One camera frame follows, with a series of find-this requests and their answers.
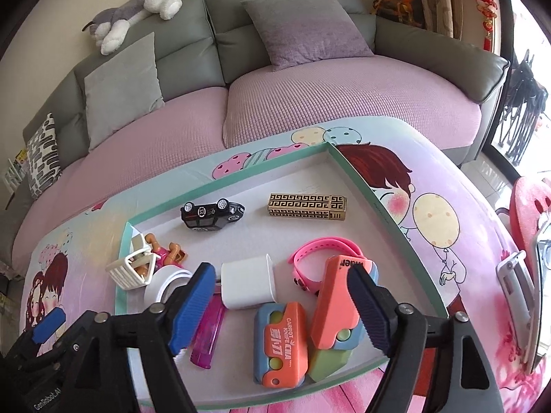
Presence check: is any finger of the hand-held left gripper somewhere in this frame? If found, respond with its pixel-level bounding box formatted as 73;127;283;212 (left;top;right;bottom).
26;309;96;368

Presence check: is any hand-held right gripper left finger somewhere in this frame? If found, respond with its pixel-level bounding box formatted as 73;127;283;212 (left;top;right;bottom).
84;262;216;413

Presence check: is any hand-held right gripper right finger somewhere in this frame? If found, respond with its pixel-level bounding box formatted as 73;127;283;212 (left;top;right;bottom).
347;263;504;413

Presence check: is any purple lighter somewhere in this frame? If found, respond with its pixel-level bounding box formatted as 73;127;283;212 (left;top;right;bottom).
189;301;225;371

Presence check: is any orange toy knife green blade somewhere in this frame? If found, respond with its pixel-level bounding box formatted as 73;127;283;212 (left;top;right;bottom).
308;255;380;383

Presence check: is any pink dog toy figure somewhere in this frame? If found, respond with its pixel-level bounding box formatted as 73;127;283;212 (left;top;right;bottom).
138;232;188;278

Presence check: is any white charger block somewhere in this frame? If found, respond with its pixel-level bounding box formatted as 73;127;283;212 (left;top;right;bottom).
220;254;276;310

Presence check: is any white toy basket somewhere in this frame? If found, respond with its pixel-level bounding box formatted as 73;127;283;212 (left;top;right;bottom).
105;250;158;291

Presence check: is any pink watch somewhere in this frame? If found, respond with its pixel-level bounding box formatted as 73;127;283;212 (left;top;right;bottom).
288;236;366;297

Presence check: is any teal cardboard box tray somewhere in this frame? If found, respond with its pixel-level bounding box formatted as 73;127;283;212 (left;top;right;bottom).
114;141;448;411

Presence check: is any black toy car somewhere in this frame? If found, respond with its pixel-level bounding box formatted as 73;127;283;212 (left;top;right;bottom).
180;198;246;231

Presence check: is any orange blue toy knife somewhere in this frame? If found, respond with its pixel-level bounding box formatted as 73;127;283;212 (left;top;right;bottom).
253;301;311;390

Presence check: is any gold patterned lighter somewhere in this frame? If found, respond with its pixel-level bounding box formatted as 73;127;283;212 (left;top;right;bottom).
268;193;347;221

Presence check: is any printed cartoon blanket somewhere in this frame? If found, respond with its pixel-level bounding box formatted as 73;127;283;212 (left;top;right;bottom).
13;114;551;413

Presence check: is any white magazine rack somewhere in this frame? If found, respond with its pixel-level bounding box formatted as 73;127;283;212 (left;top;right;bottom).
2;148;29;190

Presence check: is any black white patterned pillow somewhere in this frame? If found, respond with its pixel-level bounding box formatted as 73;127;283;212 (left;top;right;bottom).
26;113;63;201

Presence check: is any pink sofa cover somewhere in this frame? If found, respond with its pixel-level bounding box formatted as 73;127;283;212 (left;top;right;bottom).
11;54;483;267

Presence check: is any grey pillow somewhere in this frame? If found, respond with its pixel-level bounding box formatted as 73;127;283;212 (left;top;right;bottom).
84;31;165;151

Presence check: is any black folding rack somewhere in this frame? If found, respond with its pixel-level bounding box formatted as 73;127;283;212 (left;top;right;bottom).
495;49;549;166

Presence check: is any grey sofa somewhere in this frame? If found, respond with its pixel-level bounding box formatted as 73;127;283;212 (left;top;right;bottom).
0;0;511;276

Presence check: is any purple pillow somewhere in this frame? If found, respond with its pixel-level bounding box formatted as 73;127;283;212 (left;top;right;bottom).
240;0;375;73

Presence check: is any grey white husky plush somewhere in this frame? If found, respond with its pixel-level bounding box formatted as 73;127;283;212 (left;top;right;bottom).
82;0;184;56

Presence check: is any beige patterned curtain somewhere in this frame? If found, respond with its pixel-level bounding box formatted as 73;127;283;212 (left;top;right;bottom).
413;0;466;39

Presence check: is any red hanging ornament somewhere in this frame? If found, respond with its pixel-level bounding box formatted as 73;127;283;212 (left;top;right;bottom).
469;0;502;52

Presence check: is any pink chair with metal frame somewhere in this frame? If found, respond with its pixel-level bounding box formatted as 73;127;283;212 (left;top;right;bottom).
495;176;551;375

